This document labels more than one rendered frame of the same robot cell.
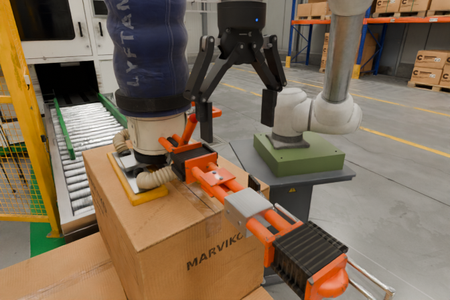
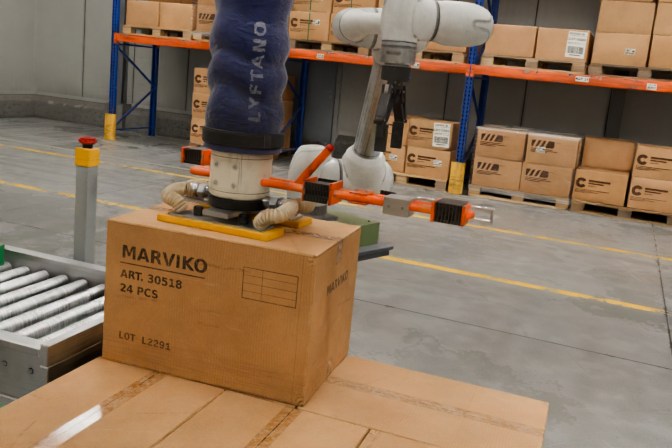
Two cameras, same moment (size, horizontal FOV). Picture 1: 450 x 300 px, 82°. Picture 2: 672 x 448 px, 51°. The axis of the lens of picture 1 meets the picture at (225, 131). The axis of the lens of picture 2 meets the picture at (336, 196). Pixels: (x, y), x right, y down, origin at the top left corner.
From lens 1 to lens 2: 149 cm
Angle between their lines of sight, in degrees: 36
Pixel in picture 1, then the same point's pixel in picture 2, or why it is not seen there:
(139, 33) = (268, 72)
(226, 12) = (396, 72)
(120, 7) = (256, 49)
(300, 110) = (329, 171)
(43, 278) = (84, 399)
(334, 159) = (370, 230)
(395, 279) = not seen: hidden behind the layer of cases
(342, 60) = not seen: hidden behind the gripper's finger
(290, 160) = not seen: hidden behind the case
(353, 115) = (387, 173)
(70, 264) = (104, 384)
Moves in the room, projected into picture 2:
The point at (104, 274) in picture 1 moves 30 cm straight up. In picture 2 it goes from (165, 381) to (171, 272)
